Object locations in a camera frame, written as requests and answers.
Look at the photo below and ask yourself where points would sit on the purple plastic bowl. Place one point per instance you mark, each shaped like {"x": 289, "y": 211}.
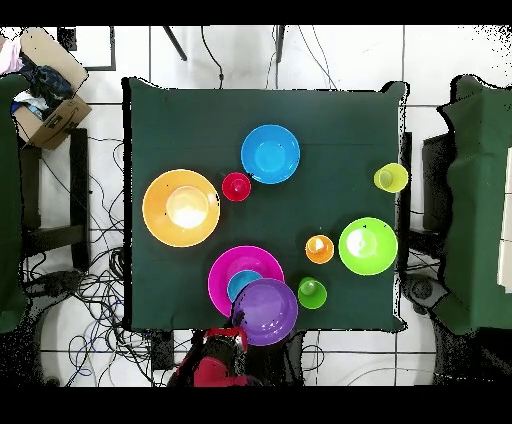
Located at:
{"x": 268, "y": 312}

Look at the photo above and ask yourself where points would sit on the small blue plastic bowl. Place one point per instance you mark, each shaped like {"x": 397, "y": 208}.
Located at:
{"x": 240, "y": 282}

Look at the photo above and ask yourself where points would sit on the pink plastic bowl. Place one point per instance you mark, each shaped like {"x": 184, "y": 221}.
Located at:
{"x": 220, "y": 272}

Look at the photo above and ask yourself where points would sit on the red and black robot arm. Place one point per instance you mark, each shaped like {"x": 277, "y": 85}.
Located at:
{"x": 216, "y": 368}

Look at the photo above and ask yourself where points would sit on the black power brick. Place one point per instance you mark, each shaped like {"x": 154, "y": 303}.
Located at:
{"x": 162, "y": 352}

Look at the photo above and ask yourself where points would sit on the green plastic cup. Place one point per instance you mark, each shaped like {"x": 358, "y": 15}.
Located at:
{"x": 312, "y": 294}

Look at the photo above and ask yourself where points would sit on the orange plastic cup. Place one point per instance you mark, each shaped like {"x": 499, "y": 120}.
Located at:
{"x": 320, "y": 250}

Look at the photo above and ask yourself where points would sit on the red plastic cup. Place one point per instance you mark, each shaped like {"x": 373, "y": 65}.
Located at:
{"x": 236, "y": 186}

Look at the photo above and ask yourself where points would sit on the large orange plastic bowl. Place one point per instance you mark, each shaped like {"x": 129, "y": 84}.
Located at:
{"x": 160, "y": 208}

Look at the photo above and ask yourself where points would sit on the green plastic bowl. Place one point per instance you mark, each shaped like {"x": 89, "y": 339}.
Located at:
{"x": 368, "y": 252}

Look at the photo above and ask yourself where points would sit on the large blue plastic bowl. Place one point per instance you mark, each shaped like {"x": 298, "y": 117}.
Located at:
{"x": 270, "y": 154}

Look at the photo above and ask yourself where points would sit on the black wheeled base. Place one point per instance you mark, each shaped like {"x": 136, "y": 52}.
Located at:
{"x": 56, "y": 284}

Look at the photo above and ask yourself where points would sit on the black equipment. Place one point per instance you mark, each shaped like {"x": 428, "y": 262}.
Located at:
{"x": 422, "y": 290}

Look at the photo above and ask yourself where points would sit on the dark green tablecloth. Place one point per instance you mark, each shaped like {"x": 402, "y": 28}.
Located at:
{"x": 192, "y": 132}

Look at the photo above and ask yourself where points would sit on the yellow plastic cup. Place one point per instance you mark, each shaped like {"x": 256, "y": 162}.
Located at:
{"x": 391, "y": 178}

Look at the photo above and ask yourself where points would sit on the dark green cloth cover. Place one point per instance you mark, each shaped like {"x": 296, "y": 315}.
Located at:
{"x": 8, "y": 200}
{"x": 480, "y": 160}

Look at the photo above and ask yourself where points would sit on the cardboard box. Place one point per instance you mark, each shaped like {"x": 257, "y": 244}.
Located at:
{"x": 60, "y": 128}

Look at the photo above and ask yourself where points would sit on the black tripod leg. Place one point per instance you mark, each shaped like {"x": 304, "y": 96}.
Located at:
{"x": 174, "y": 43}
{"x": 280, "y": 44}

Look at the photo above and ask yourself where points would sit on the dark blue clothing bundle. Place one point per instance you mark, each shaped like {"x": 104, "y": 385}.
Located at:
{"x": 48, "y": 84}

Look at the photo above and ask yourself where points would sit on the pale pink cloth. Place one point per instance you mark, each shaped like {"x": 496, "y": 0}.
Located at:
{"x": 10, "y": 58}

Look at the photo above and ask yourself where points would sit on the black metal frame stand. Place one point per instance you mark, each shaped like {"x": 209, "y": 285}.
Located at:
{"x": 79, "y": 180}

